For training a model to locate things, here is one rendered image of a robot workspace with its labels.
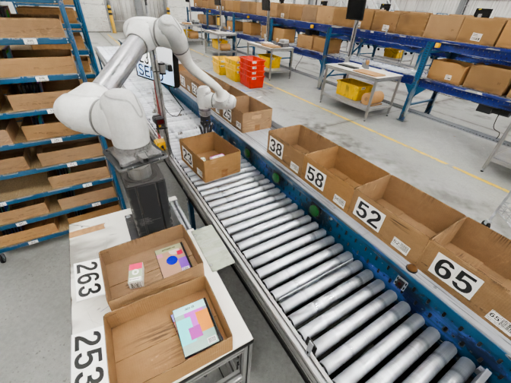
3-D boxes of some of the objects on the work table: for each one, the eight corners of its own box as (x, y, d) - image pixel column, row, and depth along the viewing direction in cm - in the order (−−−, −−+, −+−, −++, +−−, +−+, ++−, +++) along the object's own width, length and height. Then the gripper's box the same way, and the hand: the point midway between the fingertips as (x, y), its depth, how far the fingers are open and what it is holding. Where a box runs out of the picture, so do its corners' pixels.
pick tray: (109, 328, 100) (102, 314, 94) (206, 288, 116) (204, 273, 110) (119, 412, 80) (109, 400, 74) (233, 349, 96) (233, 336, 90)
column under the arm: (133, 248, 132) (115, 194, 113) (125, 216, 150) (108, 166, 130) (184, 231, 143) (176, 180, 124) (170, 204, 161) (162, 156, 142)
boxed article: (144, 268, 122) (142, 261, 119) (144, 286, 114) (141, 280, 112) (131, 270, 120) (129, 264, 118) (130, 289, 113) (128, 283, 110)
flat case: (164, 283, 116) (163, 280, 116) (154, 252, 130) (153, 250, 129) (194, 270, 122) (194, 268, 121) (182, 243, 135) (182, 241, 134)
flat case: (185, 360, 91) (185, 358, 90) (172, 312, 104) (172, 310, 103) (222, 342, 96) (222, 340, 95) (205, 299, 110) (205, 296, 109)
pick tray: (103, 266, 123) (97, 251, 117) (184, 237, 140) (182, 223, 134) (113, 318, 103) (106, 303, 97) (205, 276, 120) (204, 262, 115)
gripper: (211, 112, 206) (212, 140, 220) (195, 114, 200) (197, 143, 214) (214, 115, 201) (216, 144, 215) (198, 118, 195) (201, 147, 209)
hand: (206, 139), depth 212 cm, fingers closed, pressing on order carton
